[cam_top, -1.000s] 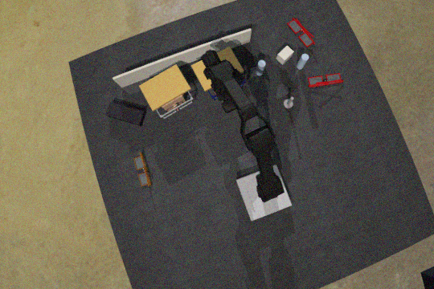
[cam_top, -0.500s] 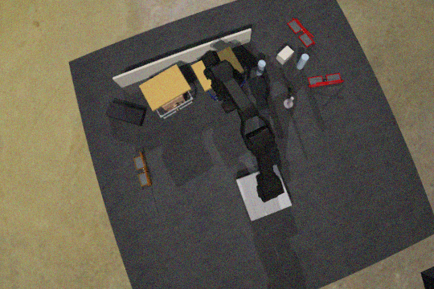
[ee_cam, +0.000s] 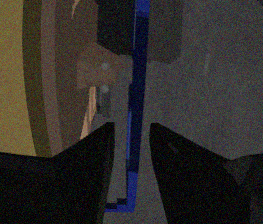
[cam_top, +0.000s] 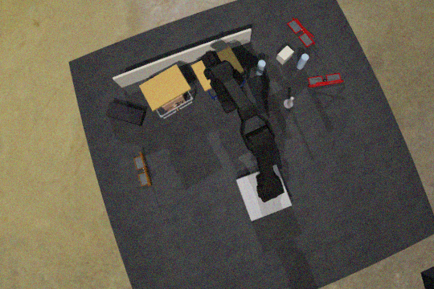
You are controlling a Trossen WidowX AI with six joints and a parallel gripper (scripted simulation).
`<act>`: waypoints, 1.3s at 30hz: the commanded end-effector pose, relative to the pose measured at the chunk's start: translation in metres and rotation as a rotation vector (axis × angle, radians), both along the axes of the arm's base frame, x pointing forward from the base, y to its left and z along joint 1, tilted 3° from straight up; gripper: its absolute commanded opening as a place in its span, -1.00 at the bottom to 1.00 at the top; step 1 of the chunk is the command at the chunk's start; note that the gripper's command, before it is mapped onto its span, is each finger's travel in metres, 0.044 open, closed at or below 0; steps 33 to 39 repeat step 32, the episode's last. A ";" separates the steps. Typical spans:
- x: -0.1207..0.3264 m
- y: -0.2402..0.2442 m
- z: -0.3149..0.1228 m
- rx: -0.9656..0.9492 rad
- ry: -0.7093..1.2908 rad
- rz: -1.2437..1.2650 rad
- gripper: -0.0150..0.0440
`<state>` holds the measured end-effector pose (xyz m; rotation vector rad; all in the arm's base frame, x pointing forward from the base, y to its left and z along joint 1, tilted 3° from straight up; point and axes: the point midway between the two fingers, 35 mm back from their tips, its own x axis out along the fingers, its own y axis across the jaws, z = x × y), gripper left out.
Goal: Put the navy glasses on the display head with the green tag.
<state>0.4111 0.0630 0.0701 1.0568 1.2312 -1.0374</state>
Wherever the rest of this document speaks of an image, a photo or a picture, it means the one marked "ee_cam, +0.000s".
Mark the navy glasses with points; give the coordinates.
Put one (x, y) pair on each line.
(139, 44)

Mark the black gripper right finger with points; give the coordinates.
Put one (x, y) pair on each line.
(196, 185)

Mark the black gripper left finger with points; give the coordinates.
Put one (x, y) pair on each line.
(69, 188)

